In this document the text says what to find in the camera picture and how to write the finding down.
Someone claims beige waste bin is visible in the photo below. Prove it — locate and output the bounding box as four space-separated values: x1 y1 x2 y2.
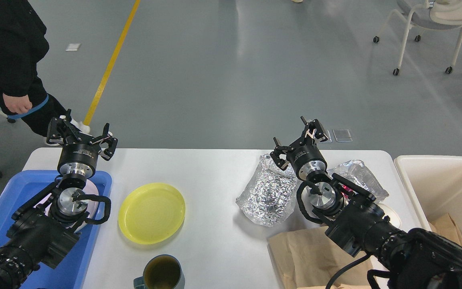
394 155 462 233

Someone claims dark green mug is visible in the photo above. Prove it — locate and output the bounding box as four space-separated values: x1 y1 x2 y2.
133 254 186 289

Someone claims blue plastic tray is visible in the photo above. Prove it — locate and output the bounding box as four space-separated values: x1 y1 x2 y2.
0 173 111 289

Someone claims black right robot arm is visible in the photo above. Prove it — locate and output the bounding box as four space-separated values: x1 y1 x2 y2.
270 116 462 289

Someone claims crumpled foil tray left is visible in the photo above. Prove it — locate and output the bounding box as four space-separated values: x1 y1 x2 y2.
236 154 300 227

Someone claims yellow plastic plate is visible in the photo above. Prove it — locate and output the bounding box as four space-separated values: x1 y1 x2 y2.
118 183 186 245

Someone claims pink plate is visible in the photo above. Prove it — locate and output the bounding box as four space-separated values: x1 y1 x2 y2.
38 179 99 233

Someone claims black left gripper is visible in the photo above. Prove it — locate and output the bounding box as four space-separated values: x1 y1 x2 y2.
47 109 118 179

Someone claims brown paper bag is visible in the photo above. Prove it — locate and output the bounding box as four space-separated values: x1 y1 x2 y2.
268 227 365 289

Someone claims brown paper in bin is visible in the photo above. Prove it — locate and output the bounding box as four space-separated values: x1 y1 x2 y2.
428 213 462 246

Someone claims white office chair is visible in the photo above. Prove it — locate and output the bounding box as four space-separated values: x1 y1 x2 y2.
373 0 462 76

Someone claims person in black clothes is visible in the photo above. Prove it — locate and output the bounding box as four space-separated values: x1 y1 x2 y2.
0 0 67 137

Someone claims white paper cup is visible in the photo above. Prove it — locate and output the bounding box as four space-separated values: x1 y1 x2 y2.
378 203 401 229

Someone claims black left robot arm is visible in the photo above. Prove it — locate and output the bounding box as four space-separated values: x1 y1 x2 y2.
0 110 118 289

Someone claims foil tray right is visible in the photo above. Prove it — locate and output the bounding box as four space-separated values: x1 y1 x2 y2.
327 159 390 203

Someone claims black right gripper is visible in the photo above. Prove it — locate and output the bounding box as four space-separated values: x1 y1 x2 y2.
270 116 329 180

